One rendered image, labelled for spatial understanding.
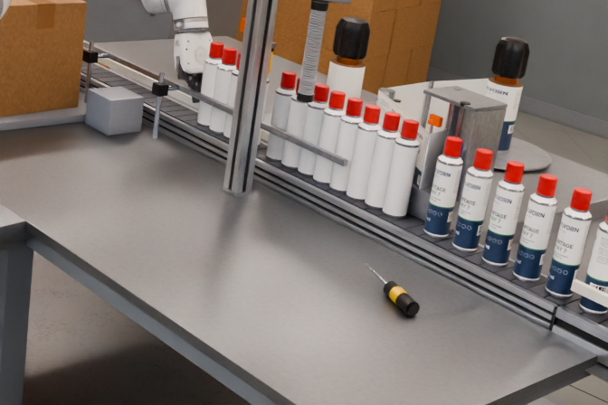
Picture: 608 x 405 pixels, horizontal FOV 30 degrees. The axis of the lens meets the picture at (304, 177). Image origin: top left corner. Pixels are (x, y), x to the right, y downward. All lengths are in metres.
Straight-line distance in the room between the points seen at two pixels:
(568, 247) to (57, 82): 1.36
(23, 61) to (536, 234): 1.30
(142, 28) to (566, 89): 3.04
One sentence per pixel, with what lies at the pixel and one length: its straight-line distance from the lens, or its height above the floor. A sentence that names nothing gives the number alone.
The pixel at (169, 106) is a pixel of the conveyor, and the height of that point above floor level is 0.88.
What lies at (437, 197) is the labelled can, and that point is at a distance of 2.27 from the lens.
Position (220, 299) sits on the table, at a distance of 2.00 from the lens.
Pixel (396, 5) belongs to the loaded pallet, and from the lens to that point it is 6.16.
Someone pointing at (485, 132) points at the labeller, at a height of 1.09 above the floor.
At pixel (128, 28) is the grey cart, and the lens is 4.91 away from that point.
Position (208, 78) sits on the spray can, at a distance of 2.74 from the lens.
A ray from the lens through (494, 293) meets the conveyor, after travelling 2.19.
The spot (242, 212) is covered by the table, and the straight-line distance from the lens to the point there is 2.40.
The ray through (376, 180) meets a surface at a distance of 2.37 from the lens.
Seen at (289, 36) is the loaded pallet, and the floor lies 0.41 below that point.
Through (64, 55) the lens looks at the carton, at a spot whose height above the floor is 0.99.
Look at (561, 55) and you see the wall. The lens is 7.01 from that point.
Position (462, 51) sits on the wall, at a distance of 7.33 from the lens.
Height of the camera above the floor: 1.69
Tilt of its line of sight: 19 degrees down
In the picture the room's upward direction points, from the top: 9 degrees clockwise
